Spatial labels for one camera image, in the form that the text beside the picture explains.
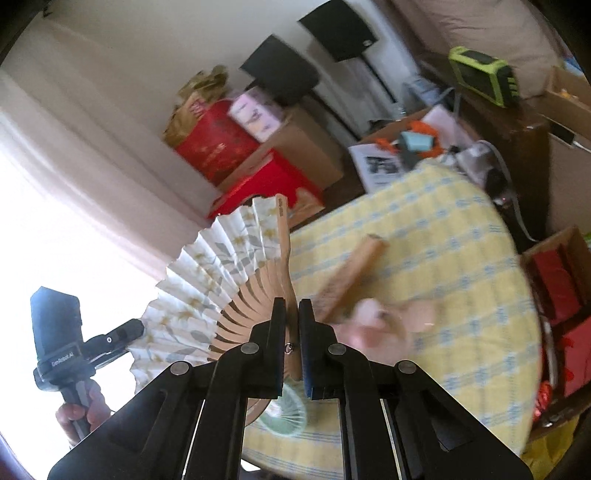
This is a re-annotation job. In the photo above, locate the gold gift bag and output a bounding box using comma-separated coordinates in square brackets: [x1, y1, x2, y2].
[161, 66, 232, 149]

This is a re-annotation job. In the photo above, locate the small open cardboard box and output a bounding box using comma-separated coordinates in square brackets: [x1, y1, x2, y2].
[538, 66, 591, 140]

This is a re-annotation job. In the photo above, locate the flat red gift box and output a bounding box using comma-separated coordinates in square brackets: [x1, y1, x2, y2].
[208, 150, 324, 220]

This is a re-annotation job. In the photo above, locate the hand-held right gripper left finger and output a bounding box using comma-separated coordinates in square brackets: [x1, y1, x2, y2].
[47, 298, 287, 480]

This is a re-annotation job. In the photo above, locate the green portable radio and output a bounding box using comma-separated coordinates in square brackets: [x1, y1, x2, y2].
[449, 46, 520, 108]

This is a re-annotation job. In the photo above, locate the yellow plastic bag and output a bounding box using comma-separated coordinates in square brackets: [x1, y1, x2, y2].
[522, 434, 583, 480]

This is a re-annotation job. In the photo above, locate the small teal box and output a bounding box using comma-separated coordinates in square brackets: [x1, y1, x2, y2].
[399, 130, 437, 154]

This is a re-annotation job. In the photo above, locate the beige sofa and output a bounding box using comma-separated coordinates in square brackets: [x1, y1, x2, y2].
[392, 0, 571, 100]

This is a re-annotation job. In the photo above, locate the white curtain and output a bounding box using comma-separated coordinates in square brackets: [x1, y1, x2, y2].
[0, 65, 218, 444]

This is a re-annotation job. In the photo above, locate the red paper bag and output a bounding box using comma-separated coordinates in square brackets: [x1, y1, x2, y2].
[560, 318, 591, 398]
[533, 249, 583, 325]

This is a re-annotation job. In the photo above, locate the person's left hand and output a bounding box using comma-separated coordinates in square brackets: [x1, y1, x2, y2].
[55, 381, 114, 446]

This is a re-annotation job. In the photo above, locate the mint green handheld fan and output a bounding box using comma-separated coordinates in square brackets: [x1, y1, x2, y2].
[257, 383, 308, 437]

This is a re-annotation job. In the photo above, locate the white printed booklet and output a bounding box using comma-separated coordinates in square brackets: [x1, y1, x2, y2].
[348, 143, 413, 195]

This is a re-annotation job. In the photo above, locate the floral paper folding fan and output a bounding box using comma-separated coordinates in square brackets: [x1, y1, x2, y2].
[128, 195, 301, 384]

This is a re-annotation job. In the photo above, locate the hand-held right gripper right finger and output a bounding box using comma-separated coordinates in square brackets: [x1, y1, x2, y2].
[298, 299, 532, 480]

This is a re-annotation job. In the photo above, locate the large red gift box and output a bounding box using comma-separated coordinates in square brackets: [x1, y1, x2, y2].
[173, 99, 260, 186]

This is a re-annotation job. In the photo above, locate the black speaker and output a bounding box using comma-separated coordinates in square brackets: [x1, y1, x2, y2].
[240, 34, 321, 106]
[298, 0, 380, 63]

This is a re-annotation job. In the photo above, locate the long wooden fan box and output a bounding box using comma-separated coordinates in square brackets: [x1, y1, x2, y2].
[314, 234, 387, 324]

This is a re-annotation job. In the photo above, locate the brown cardboard box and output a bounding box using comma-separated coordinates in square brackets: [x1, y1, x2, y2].
[217, 106, 345, 217]

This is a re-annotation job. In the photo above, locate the cardboard box with red bags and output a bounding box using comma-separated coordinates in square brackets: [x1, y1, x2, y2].
[519, 226, 591, 430]

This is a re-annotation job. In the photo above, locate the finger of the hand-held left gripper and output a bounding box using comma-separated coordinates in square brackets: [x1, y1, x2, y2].
[88, 318, 146, 367]

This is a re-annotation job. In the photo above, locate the dark wooden side table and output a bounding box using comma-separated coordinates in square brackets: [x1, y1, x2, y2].
[360, 51, 551, 241]

